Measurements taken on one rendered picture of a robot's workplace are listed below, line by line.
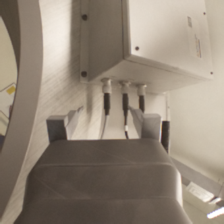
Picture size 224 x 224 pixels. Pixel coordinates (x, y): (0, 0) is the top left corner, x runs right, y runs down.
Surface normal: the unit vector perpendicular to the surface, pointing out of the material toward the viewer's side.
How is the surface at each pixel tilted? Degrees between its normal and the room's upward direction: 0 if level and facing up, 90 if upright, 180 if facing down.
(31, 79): 90
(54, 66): 90
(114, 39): 137
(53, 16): 90
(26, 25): 90
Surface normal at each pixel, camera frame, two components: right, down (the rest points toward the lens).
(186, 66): 0.51, -0.11
